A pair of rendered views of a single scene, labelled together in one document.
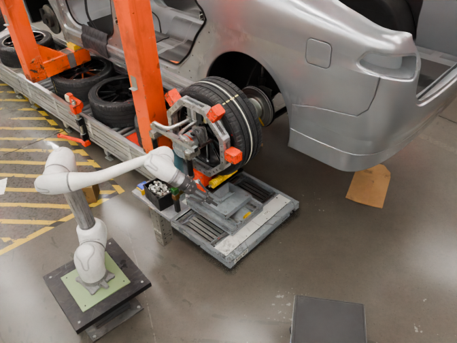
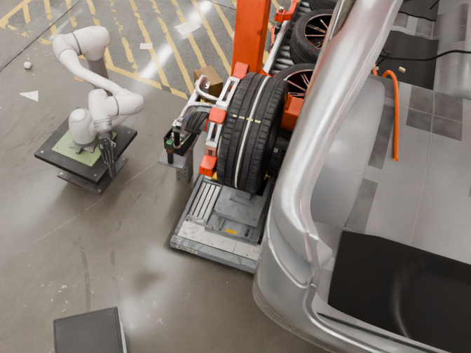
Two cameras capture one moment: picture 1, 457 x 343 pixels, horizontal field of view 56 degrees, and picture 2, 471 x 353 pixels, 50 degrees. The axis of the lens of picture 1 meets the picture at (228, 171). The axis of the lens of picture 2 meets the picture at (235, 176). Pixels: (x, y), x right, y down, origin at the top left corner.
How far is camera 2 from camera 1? 2.14 m
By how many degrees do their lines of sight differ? 41
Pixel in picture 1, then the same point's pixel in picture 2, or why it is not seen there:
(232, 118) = (227, 134)
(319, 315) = (97, 335)
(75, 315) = (47, 146)
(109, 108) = (295, 40)
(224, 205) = (228, 203)
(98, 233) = not seen: hidden behind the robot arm
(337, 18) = (301, 139)
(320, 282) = (187, 340)
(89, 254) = (75, 119)
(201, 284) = (144, 229)
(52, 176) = (59, 41)
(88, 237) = not seen: hidden behind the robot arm
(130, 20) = not seen: outside the picture
